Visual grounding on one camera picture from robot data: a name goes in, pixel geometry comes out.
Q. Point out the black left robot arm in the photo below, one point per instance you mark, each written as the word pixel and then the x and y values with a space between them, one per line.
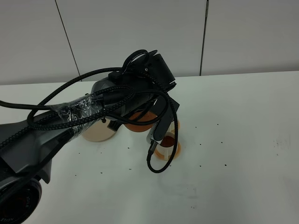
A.
pixel 135 93

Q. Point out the far white teacup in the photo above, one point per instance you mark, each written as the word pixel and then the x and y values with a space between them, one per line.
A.
pixel 171 130

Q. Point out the beige round teapot saucer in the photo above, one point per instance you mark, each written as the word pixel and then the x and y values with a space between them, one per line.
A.
pixel 98 132

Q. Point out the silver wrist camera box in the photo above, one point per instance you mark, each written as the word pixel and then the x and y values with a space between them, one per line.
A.
pixel 160 128

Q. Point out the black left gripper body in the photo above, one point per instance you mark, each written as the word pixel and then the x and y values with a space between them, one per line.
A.
pixel 142 116

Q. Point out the near white teacup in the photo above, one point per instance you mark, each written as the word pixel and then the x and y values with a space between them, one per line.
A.
pixel 168 141

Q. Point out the white teacup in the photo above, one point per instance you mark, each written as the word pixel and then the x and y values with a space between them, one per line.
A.
pixel 171 130
pixel 168 141

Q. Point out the near orange cup coaster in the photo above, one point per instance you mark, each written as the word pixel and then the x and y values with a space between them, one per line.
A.
pixel 164 153

